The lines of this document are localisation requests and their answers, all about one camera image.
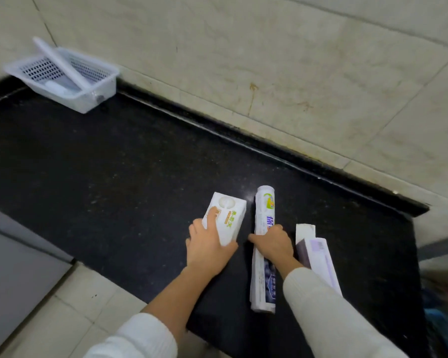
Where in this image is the person's right hand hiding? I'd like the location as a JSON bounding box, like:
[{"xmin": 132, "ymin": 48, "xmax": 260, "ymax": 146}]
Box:
[{"xmin": 248, "ymin": 224, "xmax": 304, "ymax": 279}]

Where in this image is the white soap box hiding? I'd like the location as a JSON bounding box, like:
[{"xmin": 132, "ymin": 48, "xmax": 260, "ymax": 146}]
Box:
[{"xmin": 202, "ymin": 192, "xmax": 247, "ymax": 247}]

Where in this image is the person's left forearm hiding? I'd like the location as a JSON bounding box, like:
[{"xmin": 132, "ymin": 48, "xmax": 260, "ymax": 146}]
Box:
[{"xmin": 84, "ymin": 265, "xmax": 218, "ymax": 358}]

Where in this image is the blurred blue object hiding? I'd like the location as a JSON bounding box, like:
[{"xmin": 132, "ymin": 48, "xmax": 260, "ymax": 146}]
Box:
[{"xmin": 423, "ymin": 279, "xmax": 448, "ymax": 358}]

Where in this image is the white and purple carton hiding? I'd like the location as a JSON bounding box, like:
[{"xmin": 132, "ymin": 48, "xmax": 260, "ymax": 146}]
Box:
[{"xmin": 295, "ymin": 224, "xmax": 343, "ymax": 297}]

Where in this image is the person's right forearm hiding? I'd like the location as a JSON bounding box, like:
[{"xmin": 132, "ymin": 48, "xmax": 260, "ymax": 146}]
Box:
[{"xmin": 274, "ymin": 259, "xmax": 409, "ymax": 358}]

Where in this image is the white plastic basket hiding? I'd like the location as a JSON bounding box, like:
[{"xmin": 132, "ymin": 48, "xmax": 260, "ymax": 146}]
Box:
[{"xmin": 3, "ymin": 46, "xmax": 120, "ymax": 114}]

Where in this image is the person's left hand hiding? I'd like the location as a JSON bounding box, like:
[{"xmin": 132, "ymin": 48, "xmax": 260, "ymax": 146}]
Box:
[{"xmin": 185, "ymin": 207, "xmax": 239, "ymax": 277}]

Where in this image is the long white flat box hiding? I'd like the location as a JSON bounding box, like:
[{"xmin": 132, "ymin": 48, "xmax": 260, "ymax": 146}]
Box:
[{"xmin": 32, "ymin": 36, "xmax": 93, "ymax": 90}]

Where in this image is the grey cabinet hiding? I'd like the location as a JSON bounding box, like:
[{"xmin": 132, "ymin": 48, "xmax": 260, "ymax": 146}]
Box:
[{"xmin": 0, "ymin": 204, "xmax": 75, "ymax": 358}]

